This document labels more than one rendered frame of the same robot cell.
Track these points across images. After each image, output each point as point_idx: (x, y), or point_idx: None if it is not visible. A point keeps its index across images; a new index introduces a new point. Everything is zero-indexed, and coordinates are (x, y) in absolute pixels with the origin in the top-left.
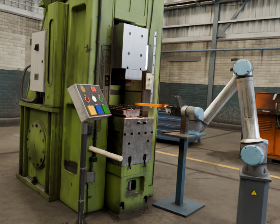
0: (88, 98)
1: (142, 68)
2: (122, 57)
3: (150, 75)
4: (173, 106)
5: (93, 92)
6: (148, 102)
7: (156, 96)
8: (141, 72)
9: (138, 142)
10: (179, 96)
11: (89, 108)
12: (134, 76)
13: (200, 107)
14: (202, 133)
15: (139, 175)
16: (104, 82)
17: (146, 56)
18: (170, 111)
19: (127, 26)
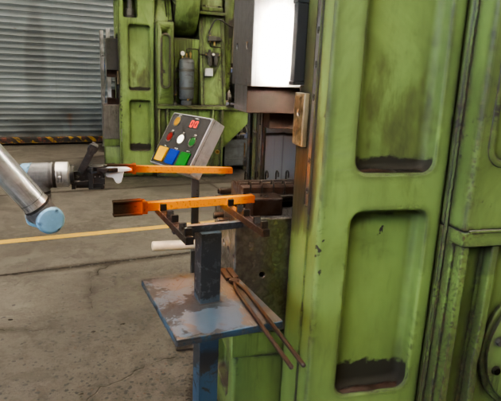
0: (172, 136)
1: (246, 79)
2: (233, 58)
3: (300, 100)
4: (99, 164)
5: (189, 129)
6: (302, 186)
7: (320, 175)
8: (246, 90)
9: (223, 263)
10: (91, 143)
11: (158, 149)
12: (240, 103)
13: (22, 163)
14: (187, 332)
15: (225, 345)
16: (259, 116)
17: (251, 45)
18: (119, 180)
19: None
